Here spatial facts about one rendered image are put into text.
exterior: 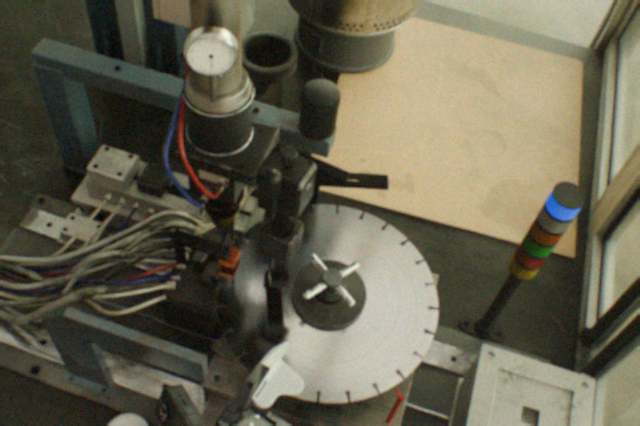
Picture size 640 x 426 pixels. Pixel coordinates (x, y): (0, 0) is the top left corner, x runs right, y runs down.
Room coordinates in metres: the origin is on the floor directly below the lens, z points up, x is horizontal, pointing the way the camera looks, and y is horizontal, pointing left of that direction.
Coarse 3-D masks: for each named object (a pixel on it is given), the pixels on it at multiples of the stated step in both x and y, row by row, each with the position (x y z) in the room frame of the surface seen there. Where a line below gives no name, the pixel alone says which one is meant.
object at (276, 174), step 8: (264, 176) 0.45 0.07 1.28; (272, 176) 0.45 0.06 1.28; (280, 176) 0.45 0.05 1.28; (264, 184) 0.44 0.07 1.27; (272, 184) 0.44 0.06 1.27; (280, 184) 0.45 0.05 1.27; (264, 192) 0.44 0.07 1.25; (272, 192) 0.44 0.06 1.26; (272, 200) 0.44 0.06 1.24; (272, 208) 0.44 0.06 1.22; (272, 216) 0.45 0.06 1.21
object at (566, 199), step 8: (560, 184) 0.61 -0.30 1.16; (568, 184) 0.61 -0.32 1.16; (552, 192) 0.60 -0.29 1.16; (560, 192) 0.60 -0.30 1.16; (568, 192) 0.60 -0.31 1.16; (576, 192) 0.60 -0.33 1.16; (552, 200) 0.59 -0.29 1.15; (560, 200) 0.58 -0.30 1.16; (568, 200) 0.58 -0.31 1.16; (576, 200) 0.59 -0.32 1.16; (584, 200) 0.59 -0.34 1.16; (552, 208) 0.58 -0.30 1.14; (560, 208) 0.57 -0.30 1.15; (568, 208) 0.57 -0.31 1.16; (576, 208) 0.57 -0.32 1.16; (552, 216) 0.58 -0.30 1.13; (560, 216) 0.57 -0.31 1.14; (568, 216) 0.57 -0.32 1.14
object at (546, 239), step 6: (534, 222) 0.59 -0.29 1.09; (534, 228) 0.59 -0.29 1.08; (540, 228) 0.58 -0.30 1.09; (534, 234) 0.58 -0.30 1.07; (540, 234) 0.58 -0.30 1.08; (546, 234) 0.57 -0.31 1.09; (552, 234) 0.57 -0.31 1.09; (534, 240) 0.58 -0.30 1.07; (540, 240) 0.57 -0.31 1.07; (546, 240) 0.57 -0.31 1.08; (552, 240) 0.57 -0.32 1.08; (558, 240) 0.58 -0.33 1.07; (546, 246) 0.57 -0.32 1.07; (552, 246) 0.57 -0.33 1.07
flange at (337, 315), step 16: (304, 272) 0.52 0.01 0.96; (320, 272) 0.53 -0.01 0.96; (352, 272) 0.54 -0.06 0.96; (304, 288) 0.50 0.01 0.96; (352, 288) 0.51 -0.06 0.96; (304, 304) 0.47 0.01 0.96; (320, 304) 0.48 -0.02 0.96; (336, 304) 0.48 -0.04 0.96; (320, 320) 0.45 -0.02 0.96; (336, 320) 0.46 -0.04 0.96; (352, 320) 0.46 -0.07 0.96
